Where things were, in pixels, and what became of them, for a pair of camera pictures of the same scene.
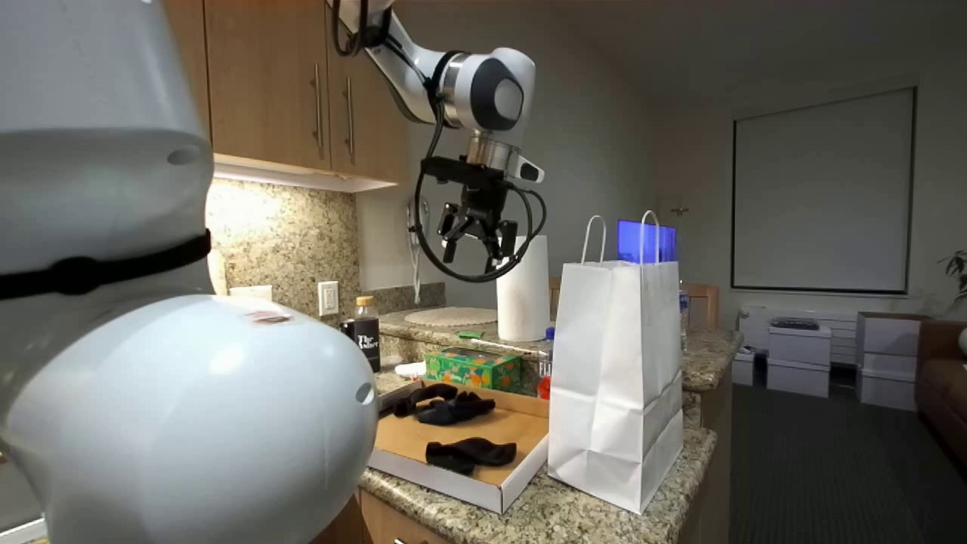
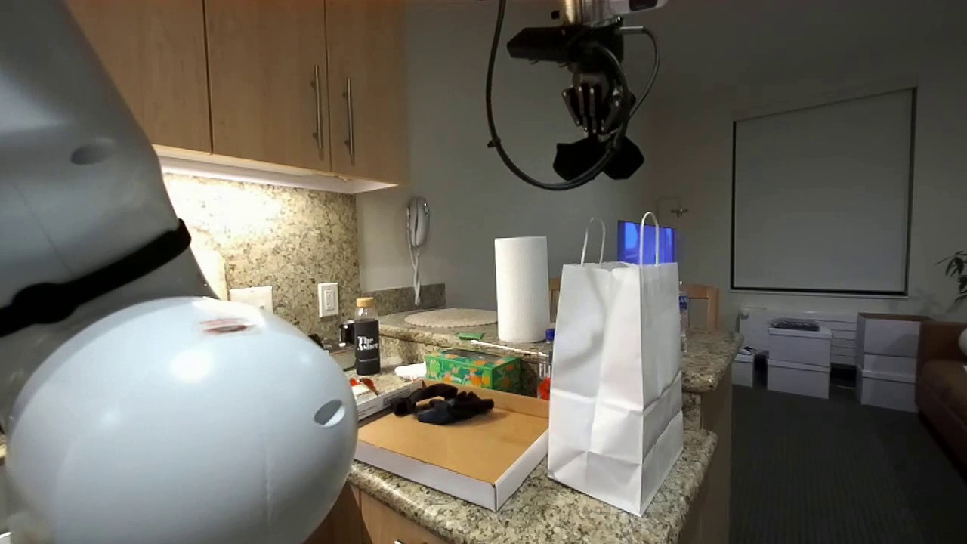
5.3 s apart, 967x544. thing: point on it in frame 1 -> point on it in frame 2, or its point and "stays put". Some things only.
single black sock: x=467 y=454 -> x=590 y=154
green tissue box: x=514 y=372 stays put
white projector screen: x=822 y=196 stays put
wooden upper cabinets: x=292 y=102 stays put
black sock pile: x=432 y=402 stays put
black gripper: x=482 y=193 -> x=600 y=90
